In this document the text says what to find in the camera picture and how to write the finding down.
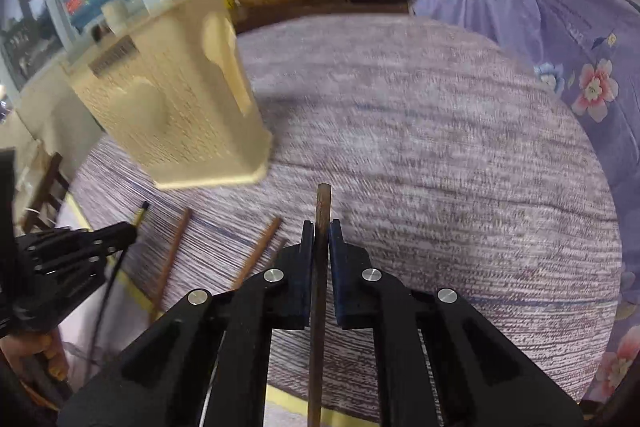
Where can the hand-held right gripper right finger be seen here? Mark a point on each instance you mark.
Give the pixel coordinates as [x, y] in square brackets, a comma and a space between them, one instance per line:
[345, 292]

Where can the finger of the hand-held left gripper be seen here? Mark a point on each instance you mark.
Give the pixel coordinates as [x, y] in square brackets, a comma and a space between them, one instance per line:
[65, 287]
[85, 242]

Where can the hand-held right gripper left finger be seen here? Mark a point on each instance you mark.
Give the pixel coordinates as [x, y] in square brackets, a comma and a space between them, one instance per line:
[295, 292]

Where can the black chopstick with yellow end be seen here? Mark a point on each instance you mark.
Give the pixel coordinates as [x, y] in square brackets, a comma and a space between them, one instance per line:
[142, 213]

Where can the brown wooden chopstick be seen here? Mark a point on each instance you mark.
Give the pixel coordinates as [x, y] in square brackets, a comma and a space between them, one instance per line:
[172, 252]
[257, 249]
[321, 217]

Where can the beige plastic utensil holder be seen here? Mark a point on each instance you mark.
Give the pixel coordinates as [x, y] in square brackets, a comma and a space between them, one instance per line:
[170, 107]

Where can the person's left hand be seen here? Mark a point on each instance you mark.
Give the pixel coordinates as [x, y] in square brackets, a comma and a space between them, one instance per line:
[25, 352]

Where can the white sheet with yellow border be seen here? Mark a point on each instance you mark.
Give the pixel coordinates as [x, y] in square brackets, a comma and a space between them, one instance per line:
[80, 307]

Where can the wooden chair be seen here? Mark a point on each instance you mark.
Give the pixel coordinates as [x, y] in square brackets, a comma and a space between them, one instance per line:
[47, 197]

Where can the purple striped round mat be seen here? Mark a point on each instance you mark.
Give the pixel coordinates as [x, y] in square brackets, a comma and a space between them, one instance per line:
[425, 157]

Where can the dark window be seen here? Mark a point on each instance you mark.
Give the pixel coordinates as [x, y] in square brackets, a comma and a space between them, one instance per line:
[27, 22]

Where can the white cup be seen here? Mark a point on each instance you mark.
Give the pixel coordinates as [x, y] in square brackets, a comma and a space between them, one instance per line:
[115, 14]

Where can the purple floral blanket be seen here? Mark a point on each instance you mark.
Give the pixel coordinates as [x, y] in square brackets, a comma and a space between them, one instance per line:
[575, 32]

